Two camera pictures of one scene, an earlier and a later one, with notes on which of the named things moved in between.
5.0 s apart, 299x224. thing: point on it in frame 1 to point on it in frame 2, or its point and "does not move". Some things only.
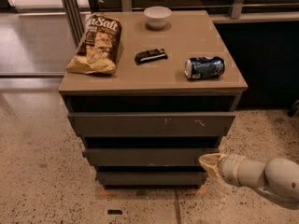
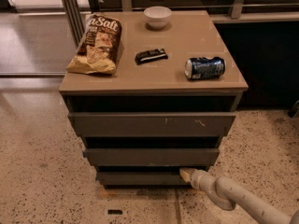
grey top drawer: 152,124 does not move
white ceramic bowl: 156,16 does not move
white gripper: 226,168 to 197,178
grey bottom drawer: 152,178 does not move
